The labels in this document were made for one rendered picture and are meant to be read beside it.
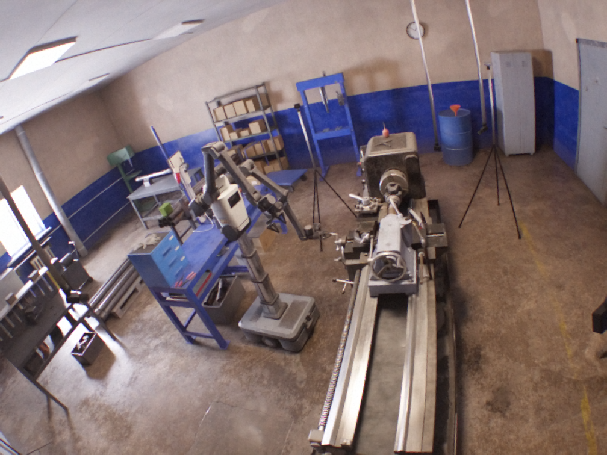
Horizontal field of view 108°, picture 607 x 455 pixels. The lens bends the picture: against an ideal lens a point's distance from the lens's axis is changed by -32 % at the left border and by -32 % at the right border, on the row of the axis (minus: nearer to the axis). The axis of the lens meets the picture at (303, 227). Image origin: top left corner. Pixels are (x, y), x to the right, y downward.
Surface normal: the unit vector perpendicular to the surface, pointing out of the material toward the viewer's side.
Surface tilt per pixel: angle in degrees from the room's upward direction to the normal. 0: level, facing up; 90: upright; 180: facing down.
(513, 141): 90
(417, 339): 0
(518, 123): 90
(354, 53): 90
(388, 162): 90
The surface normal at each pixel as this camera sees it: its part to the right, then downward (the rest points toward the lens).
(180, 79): -0.26, 0.56
